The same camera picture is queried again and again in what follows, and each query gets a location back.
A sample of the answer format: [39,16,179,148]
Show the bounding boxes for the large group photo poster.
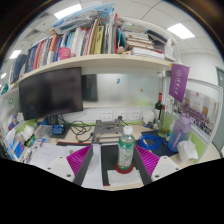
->
[173,87,216,136]

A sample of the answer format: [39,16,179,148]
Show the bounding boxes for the white paper napkin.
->
[107,168,143,187]

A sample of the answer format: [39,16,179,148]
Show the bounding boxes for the black computer monitor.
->
[18,67,84,121]

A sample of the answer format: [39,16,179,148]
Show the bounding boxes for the clear glass with green stems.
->
[158,113,171,139]

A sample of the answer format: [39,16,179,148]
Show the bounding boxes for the coiled blue cable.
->
[137,133,165,152]

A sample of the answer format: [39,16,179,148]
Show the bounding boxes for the dark wine bottle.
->
[153,92,165,123]

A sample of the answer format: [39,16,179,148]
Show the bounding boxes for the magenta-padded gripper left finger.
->
[45,144,95,187]

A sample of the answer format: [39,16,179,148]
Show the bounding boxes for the tangled black cables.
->
[55,114,95,143]

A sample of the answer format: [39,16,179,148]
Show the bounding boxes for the white paper sheets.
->
[28,142,105,190]

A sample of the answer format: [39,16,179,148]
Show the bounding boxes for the white crumpled tissue pack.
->
[176,138,200,164]

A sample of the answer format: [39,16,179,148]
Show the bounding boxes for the shelf unit with books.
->
[8,3,178,85]

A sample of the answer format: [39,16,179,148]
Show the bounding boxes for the flat round red coaster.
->
[114,161,135,175]

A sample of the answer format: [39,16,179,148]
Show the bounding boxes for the clear green-labelled water bottle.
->
[117,125,137,171]

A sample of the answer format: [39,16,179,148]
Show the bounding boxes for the ceiling light panels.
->
[0,3,196,81]

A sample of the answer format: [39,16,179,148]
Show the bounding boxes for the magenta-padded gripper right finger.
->
[133,144,183,186]

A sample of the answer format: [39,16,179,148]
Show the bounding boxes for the white wall socket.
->
[129,109,141,121]
[101,110,114,122]
[115,110,128,122]

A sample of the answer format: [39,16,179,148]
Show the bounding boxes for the white translucent container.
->
[142,109,155,126]

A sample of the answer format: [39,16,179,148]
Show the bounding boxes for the small blue box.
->
[51,124,66,136]

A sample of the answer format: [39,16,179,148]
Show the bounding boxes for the clear plastic box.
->
[34,124,54,138]

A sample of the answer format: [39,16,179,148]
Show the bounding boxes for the purple translucent water jug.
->
[167,113,195,154]

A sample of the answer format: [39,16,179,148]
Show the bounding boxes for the black desk mat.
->
[99,129,175,188]

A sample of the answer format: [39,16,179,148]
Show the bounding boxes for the purple hanging pennant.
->
[168,63,191,104]

